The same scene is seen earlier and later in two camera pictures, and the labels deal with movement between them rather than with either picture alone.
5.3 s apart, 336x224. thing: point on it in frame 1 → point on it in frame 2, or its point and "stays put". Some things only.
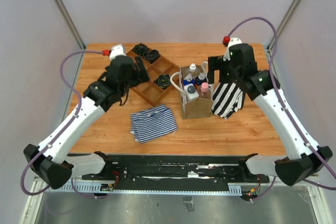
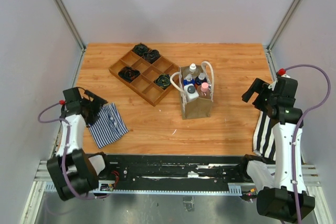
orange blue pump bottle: [188, 80] stays put
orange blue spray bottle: [202, 78] stays put
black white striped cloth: [227, 97] → [264, 140]
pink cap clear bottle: [203, 90] stays put
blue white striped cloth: [151, 124] → [108, 126]
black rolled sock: [151, 55] stays put
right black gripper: [214, 63] → [256, 86]
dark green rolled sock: [140, 49] stays put
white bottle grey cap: [190, 92] stays put
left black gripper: [142, 74] → [98, 102]
